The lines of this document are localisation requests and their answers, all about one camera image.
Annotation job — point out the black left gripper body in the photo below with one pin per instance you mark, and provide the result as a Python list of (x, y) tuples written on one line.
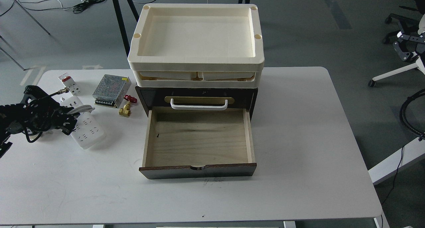
[(40, 115)]

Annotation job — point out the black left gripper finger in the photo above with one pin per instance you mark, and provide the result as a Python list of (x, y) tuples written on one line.
[(67, 123), (34, 94)]

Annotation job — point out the white power strip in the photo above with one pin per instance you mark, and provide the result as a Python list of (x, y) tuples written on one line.
[(88, 131)]

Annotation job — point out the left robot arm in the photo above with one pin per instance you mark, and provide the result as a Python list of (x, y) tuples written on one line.
[(32, 136)]

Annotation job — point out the metal mesh power supply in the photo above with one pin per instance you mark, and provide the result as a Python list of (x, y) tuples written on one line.
[(111, 90)]

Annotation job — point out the open wooden drawer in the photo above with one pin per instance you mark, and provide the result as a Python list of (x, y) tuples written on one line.
[(198, 144)]

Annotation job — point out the cream plastic tray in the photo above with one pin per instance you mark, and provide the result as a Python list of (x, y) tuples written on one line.
[(197, 38)]

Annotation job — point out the cream lower stacked tray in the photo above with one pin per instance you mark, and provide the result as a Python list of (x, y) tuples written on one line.
[(156, 82)]

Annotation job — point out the white table leg beam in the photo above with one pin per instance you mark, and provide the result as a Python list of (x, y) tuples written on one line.
[(408, 155)]

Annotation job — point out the white circuit breaker red switch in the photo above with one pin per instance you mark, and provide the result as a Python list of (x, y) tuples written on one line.
[(68, 82)]

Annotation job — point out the brass valve red handle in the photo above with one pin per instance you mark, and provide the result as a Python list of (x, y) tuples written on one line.
[(126, 109)]

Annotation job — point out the white drawer handle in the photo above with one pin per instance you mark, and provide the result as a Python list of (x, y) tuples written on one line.
[(199, 107)]

